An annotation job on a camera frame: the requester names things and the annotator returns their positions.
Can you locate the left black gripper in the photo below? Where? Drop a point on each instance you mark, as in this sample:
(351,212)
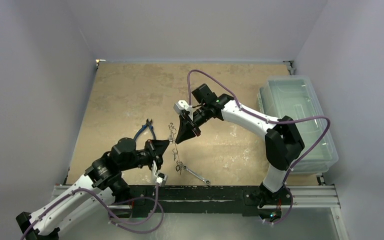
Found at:
(159,146)

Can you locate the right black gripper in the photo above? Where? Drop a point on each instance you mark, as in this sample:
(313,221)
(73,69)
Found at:
(193,122)

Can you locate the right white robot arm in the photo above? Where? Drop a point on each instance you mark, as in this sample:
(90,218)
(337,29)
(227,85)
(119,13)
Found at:
(283,142)

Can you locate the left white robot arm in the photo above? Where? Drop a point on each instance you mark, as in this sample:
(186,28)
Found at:
(101,185)

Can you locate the silver ratchet wrench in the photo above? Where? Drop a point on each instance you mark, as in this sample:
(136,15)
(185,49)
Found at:
(204,180)

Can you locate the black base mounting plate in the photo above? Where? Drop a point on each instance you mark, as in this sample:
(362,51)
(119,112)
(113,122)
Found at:
(246,200)

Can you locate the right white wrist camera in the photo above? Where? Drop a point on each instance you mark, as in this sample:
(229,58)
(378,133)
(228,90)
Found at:
(183,107)

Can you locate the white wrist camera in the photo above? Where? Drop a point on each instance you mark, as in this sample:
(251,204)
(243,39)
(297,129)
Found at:
(158,177)
(183,107)

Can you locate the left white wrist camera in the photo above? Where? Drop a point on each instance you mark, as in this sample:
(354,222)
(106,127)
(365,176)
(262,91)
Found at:
(158,177)

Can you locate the aluminium frame rail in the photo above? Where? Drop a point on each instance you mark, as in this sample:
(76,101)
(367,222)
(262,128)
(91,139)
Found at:
(315,214)

